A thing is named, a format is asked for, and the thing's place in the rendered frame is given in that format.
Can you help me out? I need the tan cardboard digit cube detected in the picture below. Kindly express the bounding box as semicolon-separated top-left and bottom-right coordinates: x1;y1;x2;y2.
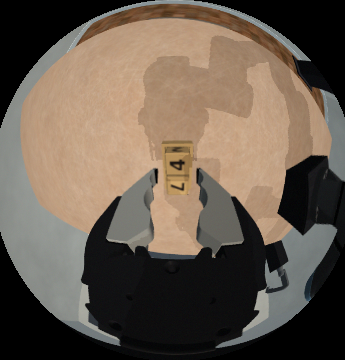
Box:
164;146;190;175
166;175;189;195

